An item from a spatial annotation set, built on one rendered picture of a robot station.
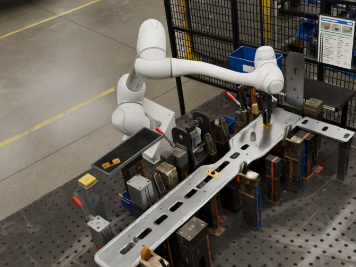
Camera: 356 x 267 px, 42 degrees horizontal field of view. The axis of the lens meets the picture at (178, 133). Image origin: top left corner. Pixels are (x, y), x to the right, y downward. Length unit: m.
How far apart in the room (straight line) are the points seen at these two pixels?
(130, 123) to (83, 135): 1.92
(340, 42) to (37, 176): 2.78
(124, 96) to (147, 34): 0.59
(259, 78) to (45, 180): 2.52
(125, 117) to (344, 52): 1.30
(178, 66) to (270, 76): 0.45
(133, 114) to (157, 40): 0.61
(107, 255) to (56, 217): 0.78
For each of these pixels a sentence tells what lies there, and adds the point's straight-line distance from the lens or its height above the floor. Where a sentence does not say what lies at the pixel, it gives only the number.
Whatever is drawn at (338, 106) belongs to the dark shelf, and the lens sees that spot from 2.73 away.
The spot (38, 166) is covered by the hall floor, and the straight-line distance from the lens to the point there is 4.44.
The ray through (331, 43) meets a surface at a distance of 2.83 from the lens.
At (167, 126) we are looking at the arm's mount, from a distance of 2.87.
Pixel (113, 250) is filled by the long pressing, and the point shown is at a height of 1.00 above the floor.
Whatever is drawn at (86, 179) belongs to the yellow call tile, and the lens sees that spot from 2.20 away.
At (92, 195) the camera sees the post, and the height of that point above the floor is 1.09.
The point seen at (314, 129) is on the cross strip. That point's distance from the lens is 2.60.
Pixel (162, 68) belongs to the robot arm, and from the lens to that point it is 2.29.
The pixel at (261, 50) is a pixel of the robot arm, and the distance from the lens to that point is 2.34.
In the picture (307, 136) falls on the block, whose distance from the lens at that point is 2.57.
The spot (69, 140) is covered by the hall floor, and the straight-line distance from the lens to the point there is 4.64.
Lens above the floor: 2.50
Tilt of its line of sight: 35 degrees down
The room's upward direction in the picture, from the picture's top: 9 degrees counter-clockwise
